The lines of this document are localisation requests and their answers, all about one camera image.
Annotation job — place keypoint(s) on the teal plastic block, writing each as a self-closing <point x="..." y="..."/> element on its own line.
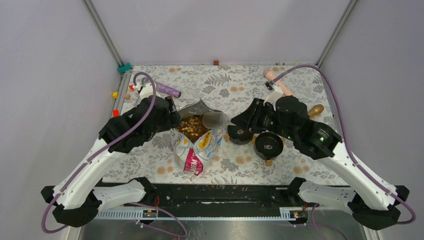
<point x="124" y="68"/>

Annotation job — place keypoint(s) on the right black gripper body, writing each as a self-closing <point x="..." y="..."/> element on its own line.
<point x="266" y="119"/>

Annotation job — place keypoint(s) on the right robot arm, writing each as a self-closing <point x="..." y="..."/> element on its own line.
<point x="370" y="200"/>

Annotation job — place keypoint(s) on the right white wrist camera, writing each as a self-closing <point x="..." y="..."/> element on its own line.
<point x="276" y="93"/>

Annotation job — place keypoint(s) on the pet food kibble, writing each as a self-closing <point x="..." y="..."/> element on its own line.
<point x="192" y="127"/>

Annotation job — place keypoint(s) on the black bowl fish print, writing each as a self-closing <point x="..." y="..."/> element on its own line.
<point x="268" y="146"/>

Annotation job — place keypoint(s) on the yellow small block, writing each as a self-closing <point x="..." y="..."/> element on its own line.
<point x="115" y="95"/>

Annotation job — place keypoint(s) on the gold toy microphone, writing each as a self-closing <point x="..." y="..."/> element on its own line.
<point x="315" y="111"/>

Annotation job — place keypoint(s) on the pink toy microphone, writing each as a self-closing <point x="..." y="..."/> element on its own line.
<point x="270" y="76"/>

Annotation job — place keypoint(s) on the purple glitter toy microphone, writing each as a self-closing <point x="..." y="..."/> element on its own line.
<point x="165" y="89"/>

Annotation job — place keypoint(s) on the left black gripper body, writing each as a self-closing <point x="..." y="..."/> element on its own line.
<point x="171" y="120"/>

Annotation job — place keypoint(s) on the floral patterned table mat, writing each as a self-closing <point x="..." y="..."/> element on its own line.
<point x="231" y="89"/>

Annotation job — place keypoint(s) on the red block on rail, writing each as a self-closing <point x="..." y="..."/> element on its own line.
<point x="115" y="113"/>

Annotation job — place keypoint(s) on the cat food bag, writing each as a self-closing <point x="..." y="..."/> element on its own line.
<point x="195" y="146"/>

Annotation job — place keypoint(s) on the black bowl paw print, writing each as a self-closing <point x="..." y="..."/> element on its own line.
<point x="239" y="136"/>

